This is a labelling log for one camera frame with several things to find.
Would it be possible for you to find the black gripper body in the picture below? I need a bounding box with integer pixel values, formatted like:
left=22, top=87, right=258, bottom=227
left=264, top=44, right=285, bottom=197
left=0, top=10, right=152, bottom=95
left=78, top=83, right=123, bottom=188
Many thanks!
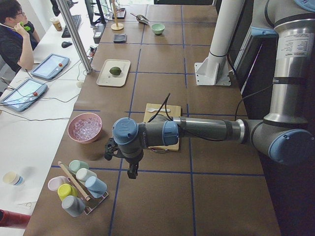
left=126, top=151, right=144, bottom=171

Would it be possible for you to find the white plastic spoon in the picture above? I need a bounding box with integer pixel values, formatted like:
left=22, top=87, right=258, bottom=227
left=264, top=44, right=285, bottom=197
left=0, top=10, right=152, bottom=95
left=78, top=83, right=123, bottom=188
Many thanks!
left=146, top=107, right=171, bottom=113

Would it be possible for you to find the green ceramic bowl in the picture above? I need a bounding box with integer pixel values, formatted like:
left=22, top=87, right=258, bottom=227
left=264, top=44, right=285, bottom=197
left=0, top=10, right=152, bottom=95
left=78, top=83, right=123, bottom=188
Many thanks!
left=151, top=23, right=165, bottom=35

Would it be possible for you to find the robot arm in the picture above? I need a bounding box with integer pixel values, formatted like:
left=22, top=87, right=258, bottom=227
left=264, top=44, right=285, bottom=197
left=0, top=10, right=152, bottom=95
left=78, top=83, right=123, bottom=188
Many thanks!
left=104, top=0, right=315, bottom=179

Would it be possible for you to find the pink bowl with ice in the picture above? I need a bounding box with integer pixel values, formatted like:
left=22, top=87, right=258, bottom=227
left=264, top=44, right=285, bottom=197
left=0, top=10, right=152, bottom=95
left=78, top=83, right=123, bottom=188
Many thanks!
left=67, top=113, right=102, bottom=144

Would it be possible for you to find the blue pastel cup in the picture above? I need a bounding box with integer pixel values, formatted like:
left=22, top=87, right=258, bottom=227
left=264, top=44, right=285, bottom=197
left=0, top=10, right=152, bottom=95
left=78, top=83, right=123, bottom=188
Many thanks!
left=85, top=176, right=107, bottom=198

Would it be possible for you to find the white pastel cup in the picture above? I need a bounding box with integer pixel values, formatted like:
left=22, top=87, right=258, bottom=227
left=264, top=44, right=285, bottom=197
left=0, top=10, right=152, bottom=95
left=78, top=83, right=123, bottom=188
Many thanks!
left=76, top=168, right=97, bottom=183

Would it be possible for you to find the green pastel cup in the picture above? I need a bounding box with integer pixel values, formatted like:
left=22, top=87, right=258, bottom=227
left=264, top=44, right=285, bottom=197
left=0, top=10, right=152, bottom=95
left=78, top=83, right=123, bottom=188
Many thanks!
left=68, top=160, right=89, bottom=175

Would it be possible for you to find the wooden cutting board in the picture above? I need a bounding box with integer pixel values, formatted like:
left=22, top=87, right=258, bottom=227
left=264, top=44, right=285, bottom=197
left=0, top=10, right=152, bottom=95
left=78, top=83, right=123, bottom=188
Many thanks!
left=143, top=103, right=181, bottom=151

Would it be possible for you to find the grey pastel cup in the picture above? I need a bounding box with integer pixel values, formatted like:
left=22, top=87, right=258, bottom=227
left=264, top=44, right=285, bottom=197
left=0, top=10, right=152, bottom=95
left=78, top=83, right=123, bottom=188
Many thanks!
left=62, top=195, right=86, bottom=217

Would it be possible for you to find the yellow pastel cup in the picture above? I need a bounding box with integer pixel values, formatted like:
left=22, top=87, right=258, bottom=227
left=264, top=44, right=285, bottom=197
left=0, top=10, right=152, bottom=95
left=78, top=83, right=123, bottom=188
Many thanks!
left=57, top=183, right=78, bottom=201

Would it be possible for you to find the pink pastel cup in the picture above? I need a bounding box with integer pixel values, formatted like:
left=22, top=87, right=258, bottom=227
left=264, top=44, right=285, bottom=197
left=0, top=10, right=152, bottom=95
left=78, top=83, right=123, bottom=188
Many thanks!
left=47, top=176, right=68, bottom=192

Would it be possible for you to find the beige serving tray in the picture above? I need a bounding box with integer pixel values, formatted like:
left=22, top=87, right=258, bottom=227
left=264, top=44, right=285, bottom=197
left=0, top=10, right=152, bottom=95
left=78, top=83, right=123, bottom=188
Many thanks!
left=96, top=59, right=131, bottom=87

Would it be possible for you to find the green lime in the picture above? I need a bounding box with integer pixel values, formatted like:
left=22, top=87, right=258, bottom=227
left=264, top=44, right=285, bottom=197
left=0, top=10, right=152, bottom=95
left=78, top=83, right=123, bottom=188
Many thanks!
left=109, top=66, right=122, bottom=77

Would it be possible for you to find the white mounting column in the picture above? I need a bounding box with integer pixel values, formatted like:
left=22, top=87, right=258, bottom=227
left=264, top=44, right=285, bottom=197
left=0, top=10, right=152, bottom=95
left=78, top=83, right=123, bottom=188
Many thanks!
left=194, top=0, right=245, bottom=86

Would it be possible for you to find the folded grey cloth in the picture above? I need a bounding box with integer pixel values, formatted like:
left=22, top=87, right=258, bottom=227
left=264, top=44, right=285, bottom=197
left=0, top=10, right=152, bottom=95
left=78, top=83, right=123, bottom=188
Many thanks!
left=113, top=34, right=127, bottom=43

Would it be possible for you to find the far teach pendant tablet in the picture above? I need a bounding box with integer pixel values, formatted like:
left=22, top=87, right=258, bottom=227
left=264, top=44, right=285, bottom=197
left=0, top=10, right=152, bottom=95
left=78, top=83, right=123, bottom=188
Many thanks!
left=31, top=54, right=70, bottom=81

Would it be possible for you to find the teach pendant tablet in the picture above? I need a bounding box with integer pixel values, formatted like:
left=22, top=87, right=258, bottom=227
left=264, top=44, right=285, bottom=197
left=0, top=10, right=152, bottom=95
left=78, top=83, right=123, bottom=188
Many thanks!
left=31, top=54, right=70, bottom=81
left=0, top=78, right=48, bottom=112

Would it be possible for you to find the near teach pendant tablet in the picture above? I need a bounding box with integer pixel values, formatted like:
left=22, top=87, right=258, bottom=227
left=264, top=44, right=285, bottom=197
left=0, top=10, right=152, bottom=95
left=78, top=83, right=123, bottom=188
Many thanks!
left=0, top=78, right=48, bottom=112

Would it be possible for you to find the wooden mug tree stand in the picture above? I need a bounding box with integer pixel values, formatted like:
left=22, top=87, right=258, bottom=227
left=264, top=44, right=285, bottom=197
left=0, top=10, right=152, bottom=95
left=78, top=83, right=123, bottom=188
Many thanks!
left=111, top=0, right=124, bottom=31

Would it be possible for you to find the computer mouse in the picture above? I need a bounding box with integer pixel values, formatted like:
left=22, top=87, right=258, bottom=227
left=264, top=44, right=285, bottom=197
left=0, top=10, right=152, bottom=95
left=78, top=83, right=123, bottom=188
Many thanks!
left=61, top=41, right=72, bottom=48

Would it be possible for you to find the red fire extinguisher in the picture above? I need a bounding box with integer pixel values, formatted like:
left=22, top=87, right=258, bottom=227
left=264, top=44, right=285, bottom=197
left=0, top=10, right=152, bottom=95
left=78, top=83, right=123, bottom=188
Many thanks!
left=0, top=209, right=31, bottom=229

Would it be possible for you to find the black power box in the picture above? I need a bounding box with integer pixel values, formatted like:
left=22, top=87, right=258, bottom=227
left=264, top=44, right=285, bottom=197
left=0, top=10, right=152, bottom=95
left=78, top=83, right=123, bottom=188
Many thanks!
left=93, top=24, right=106, bottom=44

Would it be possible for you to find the metal scoop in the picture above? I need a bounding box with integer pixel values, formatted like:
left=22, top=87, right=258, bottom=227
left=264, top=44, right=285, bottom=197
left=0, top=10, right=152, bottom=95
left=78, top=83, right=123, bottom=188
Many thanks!
left=130, top=12, right=150, bottom=25

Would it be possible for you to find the black keyboard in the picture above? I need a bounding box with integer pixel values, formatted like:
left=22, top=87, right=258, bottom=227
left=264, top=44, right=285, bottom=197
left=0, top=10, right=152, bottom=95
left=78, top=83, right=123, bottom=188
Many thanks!
left=61, top=14, right=82, bottom=38

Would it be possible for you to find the iced coffee cup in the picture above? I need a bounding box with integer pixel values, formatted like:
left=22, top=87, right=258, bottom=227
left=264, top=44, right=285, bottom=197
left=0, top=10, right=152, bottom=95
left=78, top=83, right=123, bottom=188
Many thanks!
left=50, top=17, right=63, bottom=31

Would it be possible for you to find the seated person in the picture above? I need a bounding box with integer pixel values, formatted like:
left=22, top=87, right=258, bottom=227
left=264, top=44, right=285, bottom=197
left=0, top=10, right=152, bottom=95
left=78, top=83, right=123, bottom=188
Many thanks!
left=0, top=0, right=40, bottom=73

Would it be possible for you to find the aluminium frame post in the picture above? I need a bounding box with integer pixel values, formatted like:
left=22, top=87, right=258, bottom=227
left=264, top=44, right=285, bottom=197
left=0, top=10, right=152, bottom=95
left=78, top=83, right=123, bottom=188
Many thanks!
left=56, top=0, right=93, bottom=74

